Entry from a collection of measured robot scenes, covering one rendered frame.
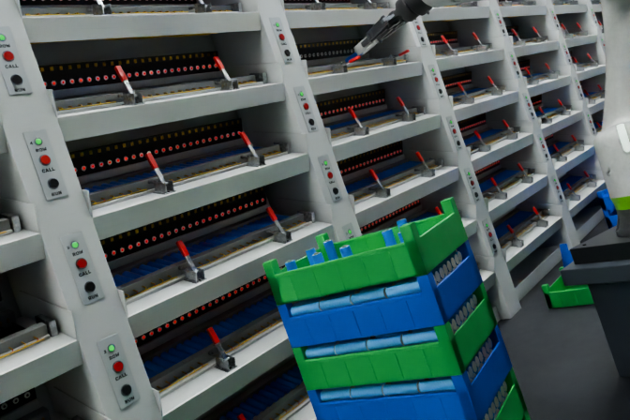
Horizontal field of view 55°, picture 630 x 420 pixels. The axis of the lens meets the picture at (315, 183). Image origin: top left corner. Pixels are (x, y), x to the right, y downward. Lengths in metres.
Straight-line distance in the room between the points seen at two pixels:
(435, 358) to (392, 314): 0.09
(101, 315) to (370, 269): 0.48
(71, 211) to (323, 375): 0.52
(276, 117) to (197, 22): 0.32
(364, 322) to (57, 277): 0.52
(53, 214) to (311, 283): 0.46
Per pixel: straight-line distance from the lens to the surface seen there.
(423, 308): 0.95
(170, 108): 1.31
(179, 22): 1.42
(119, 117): 1.24
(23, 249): 1.10
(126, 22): 1.33
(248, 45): 1.62
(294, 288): 1.06
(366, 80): 1.83
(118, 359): 1.14
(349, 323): 1.02
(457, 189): 2.13
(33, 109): 1.16
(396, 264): 0.94
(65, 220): 1.13
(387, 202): 1.73
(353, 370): 1.06
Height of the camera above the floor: 0.67
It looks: 1 degrees down
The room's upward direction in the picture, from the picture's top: 19 degrees counter-clockwise
